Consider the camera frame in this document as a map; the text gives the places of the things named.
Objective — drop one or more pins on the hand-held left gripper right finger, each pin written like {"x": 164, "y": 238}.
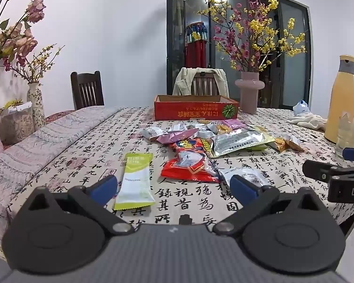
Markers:
{"x": 242, "y": 189}

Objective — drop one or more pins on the chair with beige cloth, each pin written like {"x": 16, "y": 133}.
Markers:
{"x": 183, "y": 82}

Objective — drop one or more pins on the red blue snack bag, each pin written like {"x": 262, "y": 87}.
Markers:
{"x": 188, "y": 165}

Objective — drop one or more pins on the pink snack packet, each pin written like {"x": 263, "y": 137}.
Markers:
{"x": 177, "y": 137}
{"x": 234, "y": 123}

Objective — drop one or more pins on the silver small snack packet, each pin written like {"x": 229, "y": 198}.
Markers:
{"x": 152, "y": 133}

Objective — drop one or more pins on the white silver snack packet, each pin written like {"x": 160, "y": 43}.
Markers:
{"x": 181, "y": 127}

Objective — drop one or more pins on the small floral ceramic vase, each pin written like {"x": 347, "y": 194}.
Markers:
{"x": 35, "y": 106}

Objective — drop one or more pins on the yellow thermos jug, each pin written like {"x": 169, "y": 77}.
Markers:
{"x": 342, "y": 100}

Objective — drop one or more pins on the large silver yellow-edged packet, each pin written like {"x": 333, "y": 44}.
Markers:
{"x": 239, "y": 143}

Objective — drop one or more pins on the red patterned cloth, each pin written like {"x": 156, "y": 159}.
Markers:
{"x": 60, "y": 115}

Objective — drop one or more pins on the brown slatted wooden chair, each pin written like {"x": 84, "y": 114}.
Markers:
{"x": 205, "y": 85}

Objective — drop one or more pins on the yellow blossom branches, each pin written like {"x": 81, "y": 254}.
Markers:
{"x": 255, "y": 25}

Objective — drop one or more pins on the pink glass vase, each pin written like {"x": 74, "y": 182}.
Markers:
{"x": 249, "y": 94}

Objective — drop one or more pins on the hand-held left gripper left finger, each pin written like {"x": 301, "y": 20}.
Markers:
{"x": 104, "y": 189}

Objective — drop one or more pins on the clear glass cup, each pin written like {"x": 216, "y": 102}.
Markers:
{"x": 346, "y": 141}

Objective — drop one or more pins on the white crumpled cloth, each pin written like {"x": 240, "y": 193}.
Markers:
{"x": 309, "y": 121}

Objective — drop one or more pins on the blue white plastic bag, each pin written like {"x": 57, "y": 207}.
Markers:
{"x": 301, "y": 107}

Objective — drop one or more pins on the thin yellow flower sprigs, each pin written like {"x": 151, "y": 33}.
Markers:
{"x": 37, "y": 64}

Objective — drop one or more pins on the pink vase with blossom branches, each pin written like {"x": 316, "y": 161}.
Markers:
{"x": 169, "y": 64}

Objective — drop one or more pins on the green white snack packet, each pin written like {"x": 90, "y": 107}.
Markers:
{"x": 135, "y": 179}

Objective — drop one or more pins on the pink blossom branches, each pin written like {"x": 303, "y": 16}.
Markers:
{"x": 242, "y": 14}

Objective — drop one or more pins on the dried pink roses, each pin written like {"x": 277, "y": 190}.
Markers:
{"x": 28, "y": 45}

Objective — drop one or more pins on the pink grey zigzag blanket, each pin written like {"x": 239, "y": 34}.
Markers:
{"x": 32, "y": 153}

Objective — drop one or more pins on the orange crisp snack packet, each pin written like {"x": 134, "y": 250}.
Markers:
{"x": 293, "y": 141}
{"x": 277, "y": 145}
{"x": 224, "y": 128}

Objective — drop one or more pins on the red cardboard box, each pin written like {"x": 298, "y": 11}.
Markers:
{"x": 188, "y": 113}

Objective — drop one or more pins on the dark wooden chair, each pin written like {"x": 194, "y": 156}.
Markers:
{"x": 87, "y": 90}

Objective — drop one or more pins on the red hanging garment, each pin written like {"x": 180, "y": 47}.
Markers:
{"x": 196, "y": 53}

